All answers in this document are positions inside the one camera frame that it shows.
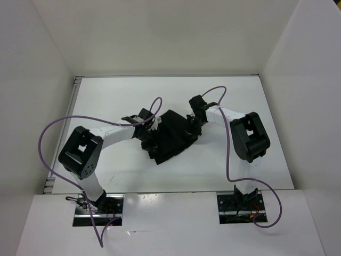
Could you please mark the aluminium table edge rail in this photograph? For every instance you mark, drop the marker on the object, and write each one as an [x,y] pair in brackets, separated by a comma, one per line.
[125,167]

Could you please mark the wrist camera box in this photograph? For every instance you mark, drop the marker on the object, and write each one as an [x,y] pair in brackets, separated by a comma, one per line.
[197,102]
[144,114]

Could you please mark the metal base plate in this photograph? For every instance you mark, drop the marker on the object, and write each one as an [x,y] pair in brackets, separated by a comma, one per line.
[111,214]
[230,213]

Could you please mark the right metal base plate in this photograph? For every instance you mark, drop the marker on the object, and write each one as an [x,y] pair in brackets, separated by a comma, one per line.
[230,213]

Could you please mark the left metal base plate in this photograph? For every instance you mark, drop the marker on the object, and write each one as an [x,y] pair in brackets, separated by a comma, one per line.
[111,214]

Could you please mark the black skirt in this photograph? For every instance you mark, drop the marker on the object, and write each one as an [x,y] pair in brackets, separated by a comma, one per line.
[172,137]

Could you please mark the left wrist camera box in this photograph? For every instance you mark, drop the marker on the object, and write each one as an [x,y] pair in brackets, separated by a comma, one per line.
[144,114]

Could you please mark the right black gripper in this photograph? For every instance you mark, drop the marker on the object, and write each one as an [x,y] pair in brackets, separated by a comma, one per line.
[189,130]

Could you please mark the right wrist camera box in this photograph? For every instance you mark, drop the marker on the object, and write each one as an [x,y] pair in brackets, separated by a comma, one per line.
[197,102]

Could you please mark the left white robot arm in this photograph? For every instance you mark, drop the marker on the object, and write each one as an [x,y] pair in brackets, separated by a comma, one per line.
[81,153]

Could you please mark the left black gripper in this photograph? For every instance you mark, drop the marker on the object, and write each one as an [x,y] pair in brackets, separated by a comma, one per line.
[152,144]

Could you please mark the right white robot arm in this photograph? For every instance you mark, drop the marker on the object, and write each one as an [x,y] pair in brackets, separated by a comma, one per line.
[247,136]

